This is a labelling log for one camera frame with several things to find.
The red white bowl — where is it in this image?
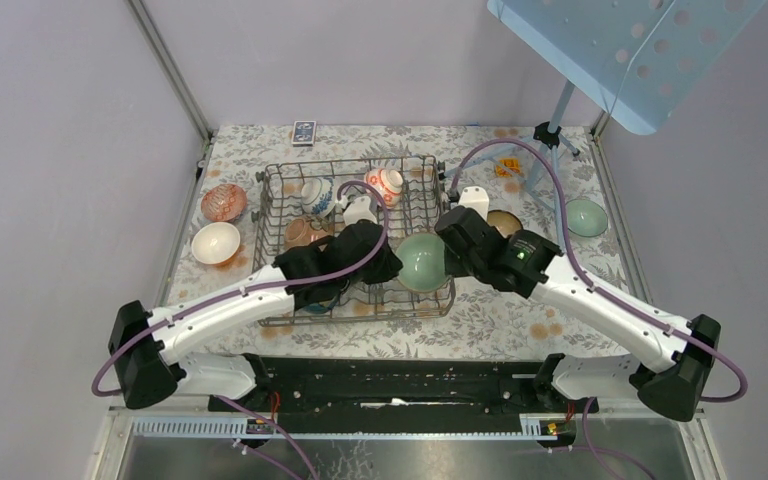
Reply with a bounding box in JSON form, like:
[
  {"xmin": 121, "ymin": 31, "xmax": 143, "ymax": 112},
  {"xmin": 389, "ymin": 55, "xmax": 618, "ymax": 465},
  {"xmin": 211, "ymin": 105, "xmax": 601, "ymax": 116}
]
[{"xmin": 364, "ymin": 168, "xmax": 404, "ymax": 208}]

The brown floral bowl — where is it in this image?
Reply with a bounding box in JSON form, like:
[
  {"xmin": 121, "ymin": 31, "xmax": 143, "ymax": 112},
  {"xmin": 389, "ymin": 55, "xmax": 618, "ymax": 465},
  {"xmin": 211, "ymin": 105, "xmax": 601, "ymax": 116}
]
[{"xmin": 283, "ymin": 215, "xmax": 334, "ymax": 250}]

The pale green bowl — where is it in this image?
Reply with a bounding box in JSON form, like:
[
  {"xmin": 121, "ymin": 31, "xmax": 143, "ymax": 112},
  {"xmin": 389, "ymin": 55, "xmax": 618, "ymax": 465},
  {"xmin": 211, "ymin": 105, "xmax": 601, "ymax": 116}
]
[{"xmin": 395, "ymin": 232, "xmax": 449, "ymax": 294}]

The dark blue bowl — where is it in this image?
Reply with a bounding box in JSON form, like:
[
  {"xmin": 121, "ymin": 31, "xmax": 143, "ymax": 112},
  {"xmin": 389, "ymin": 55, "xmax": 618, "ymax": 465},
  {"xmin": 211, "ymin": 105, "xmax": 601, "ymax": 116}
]
[{"xmin": 303, "ymin": 298, "xmax": 339, "ymax": 315}]

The blue white zigzag bowl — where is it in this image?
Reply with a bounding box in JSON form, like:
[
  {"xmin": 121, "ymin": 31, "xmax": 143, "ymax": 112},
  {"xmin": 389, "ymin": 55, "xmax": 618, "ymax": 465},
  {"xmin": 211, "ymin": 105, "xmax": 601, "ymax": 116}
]
[{"xmin": 200, "ymin": 184, "xmax": 248, "ymax": 222}]

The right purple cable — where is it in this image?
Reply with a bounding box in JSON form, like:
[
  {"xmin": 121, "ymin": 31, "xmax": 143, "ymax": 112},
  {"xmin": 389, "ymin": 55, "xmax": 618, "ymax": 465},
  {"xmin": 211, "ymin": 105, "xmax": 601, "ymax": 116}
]
[{"xmin": 447, "ymin": 137, "xmax": 750, "ymax": 404}]

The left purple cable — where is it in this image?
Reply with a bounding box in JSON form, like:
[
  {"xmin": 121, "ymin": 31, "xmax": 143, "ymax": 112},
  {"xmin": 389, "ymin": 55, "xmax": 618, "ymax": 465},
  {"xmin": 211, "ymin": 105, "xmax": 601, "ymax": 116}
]
[{"xmin": 91, "ymin": 180, "xmax": 391, "ymax": 399}]

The playing card box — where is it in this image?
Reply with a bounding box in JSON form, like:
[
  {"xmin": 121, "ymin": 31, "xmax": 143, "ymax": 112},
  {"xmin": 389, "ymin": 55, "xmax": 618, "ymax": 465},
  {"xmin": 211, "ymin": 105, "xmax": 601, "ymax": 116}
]
[{"xmin": 291, "ymin": 120, "xmax": 317, "ymax": 147}]

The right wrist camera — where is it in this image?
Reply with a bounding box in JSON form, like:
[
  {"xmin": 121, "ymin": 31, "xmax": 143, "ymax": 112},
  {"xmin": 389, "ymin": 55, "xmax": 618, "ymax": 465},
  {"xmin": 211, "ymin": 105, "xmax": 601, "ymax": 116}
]
[{"xmin": 449, "ymin": 186, "xmax": 490, "ymax": 220}]

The orange bowl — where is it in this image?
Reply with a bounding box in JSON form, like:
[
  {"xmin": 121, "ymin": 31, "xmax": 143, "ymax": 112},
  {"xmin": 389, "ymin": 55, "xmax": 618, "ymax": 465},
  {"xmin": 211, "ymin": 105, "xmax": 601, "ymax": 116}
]
[{"xmin": 191, "ymin": 222, "xmax": 241, "ymax": 266}]

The orange butterfly toy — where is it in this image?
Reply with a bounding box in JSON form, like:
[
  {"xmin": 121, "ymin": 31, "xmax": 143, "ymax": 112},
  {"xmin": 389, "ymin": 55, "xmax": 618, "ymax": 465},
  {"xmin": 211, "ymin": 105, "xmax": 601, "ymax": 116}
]
[{"xmin": 494, "ymin": 157, "xmax": 522, "ymax": 177}]

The purple cable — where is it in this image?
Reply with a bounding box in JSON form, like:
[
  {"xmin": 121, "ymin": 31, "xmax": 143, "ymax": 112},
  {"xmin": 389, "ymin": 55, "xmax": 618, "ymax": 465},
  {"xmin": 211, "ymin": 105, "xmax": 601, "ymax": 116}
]
[
  {"xmin": 447, "ymin": 137, "xmax": 750, "ymax": 404},
  {"xmin": 91, "ymin": 180, "xmax": 391, "ymax": 399}
]

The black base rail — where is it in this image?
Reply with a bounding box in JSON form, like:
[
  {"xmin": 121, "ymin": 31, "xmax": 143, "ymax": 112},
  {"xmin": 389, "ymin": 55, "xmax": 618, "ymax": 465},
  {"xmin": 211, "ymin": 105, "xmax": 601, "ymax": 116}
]
[{"xmin": 208, "ymin": 354, "xmax": 598, "ymax": 434}]

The white blue floral bowl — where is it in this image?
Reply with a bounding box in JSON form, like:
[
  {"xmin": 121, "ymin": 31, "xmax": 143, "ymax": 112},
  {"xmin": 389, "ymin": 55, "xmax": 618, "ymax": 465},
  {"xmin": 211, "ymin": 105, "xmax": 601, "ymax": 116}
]
[{"xmin": 300, "ymin": 177, "xmax": 336, "ymax": 217}]

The grey wire dish rack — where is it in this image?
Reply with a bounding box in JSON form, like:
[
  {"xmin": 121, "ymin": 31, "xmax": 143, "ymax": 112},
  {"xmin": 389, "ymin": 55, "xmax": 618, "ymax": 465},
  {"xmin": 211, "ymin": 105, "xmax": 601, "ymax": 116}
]
[{"xmin": 252, "ymin": 155, "xmax": 455, "ymax": 327}]

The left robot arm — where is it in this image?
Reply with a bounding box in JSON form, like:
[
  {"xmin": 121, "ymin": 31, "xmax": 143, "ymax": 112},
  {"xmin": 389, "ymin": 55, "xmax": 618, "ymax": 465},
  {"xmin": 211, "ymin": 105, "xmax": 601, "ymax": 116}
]
[{"xmin": 105, "ymin": 220, "xmax": 403, "ymax": 411}]

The black patterned bowl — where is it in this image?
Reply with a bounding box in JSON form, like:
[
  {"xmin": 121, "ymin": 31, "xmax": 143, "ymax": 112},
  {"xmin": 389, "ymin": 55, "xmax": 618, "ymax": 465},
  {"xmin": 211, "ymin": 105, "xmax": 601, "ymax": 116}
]
[{"xmin": 487, "ymin": 210, "xmax": 523, "ymax": 237}]

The green dotted white bowl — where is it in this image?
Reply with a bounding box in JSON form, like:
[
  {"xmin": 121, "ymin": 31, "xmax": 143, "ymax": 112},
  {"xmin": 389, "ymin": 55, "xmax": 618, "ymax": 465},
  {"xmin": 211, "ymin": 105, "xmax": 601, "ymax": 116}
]
[{"xmin": 566, "ymin": 198, "xmax": 609, "ymax": 238}]

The blue music stand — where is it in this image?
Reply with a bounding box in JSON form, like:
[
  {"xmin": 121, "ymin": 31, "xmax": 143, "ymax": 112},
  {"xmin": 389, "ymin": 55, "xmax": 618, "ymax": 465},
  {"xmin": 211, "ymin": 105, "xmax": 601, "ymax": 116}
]
[{"xmin": 440, "ymin": 1, "xmax": 763, "ymax": 224}]

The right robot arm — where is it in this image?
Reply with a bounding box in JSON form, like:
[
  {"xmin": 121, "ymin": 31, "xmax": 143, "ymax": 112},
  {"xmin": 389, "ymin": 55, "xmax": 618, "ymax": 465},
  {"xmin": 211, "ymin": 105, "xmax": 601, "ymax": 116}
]
[{"xmin": 435, "ymin": 206, "xmax": 722, "ymax": 422}]

